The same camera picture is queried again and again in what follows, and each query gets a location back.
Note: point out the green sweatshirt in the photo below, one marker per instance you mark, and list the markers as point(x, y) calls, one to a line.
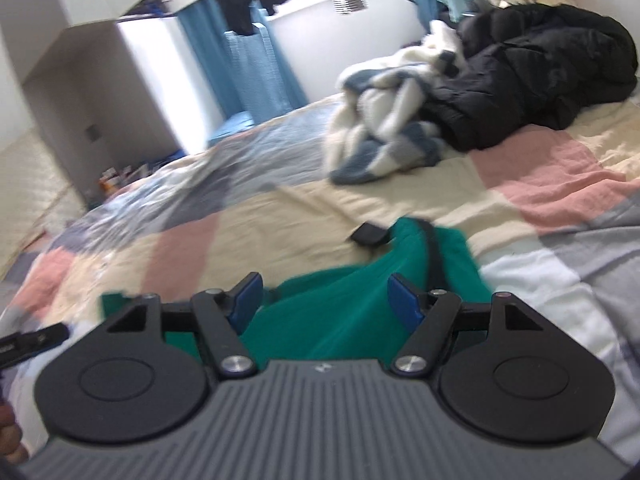
point(340, 310)

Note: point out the patchwork bed quilt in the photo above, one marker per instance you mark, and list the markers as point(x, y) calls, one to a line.
point(250, 220)

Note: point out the black puffer jacket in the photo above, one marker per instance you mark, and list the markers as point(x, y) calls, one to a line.
point(540, 70)

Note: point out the blue curtain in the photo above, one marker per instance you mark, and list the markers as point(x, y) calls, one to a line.
point(250, 75)

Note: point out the cluster of small bottles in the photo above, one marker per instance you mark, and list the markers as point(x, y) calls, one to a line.
point(122, 177)

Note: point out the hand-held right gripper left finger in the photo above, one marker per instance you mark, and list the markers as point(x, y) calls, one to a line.
point(245, 297)

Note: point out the white wardrobe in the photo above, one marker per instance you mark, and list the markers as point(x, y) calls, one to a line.
point(140, 70)

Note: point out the white grey fleece blanket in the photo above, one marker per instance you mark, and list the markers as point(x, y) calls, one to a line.
point(380, 110)

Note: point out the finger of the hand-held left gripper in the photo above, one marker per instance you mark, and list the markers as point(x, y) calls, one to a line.
point(35, 341)

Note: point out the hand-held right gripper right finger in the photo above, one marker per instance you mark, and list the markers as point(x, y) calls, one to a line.
point(405, 300)

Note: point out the person's left hand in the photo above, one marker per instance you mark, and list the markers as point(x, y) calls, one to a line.
point(10, 435)

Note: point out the beige quilted headboard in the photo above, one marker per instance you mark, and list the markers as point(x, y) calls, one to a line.
point(30, 185)

